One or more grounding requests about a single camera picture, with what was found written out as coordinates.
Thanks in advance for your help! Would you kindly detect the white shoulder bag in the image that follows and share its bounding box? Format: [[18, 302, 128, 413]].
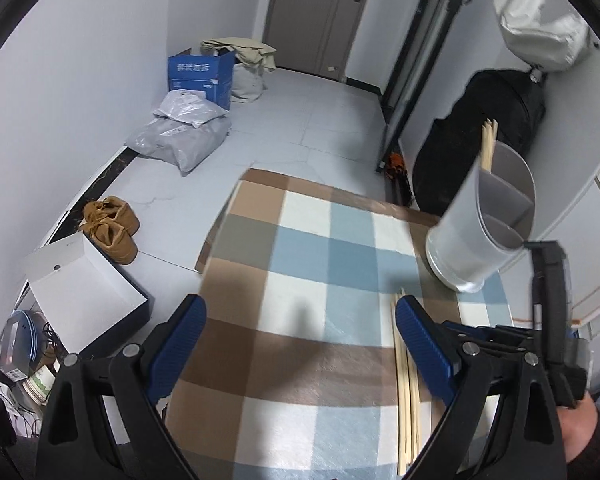
[[493, 0, 600, 73]]

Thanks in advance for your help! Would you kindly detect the person's right hand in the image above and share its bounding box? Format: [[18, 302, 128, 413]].
[[557, 391, 598, 463]]

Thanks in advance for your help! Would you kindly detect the white utensil holder cup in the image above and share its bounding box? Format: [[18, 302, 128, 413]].
[[425, 142, 535, 294]]

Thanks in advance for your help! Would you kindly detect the white shoe box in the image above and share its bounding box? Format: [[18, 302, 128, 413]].
[[23, 233, 150, 359]]

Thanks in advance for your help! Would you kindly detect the black backpack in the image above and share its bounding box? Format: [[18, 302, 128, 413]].
[[412, 70, 546, 217]]

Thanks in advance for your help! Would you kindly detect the brown shoe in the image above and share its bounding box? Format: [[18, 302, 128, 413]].
[[80, 218, 138, 264], [83, 196, 140, 236]]

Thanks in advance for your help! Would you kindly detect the plaid checked mat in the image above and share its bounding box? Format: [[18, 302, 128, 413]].
[[166, 169, 512, 479]]

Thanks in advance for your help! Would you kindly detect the orange object on floor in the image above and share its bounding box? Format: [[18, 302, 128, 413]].
[[385, 152, 407, 180]]

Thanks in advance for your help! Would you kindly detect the grey plastic parcel bag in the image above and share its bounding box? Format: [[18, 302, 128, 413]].
[[125, 116, 232, 176]]

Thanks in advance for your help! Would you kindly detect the white plastic parcel bag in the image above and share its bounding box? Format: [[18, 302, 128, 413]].
[[154, 89, 227, 128]]

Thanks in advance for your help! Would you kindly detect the blue cardboard box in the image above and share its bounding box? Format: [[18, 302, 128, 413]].
[[168, 50, 235, 110]]

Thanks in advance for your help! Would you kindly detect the grey door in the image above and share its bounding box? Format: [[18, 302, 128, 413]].
[[263, 0, 366, 81]]

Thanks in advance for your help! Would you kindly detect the beige cloth on sack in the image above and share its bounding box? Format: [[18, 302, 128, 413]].
[[200, 37, 277, 103]]

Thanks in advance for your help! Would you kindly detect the black metal rack frame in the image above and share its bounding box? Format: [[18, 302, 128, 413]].
[[376, 0, 467, 172]]

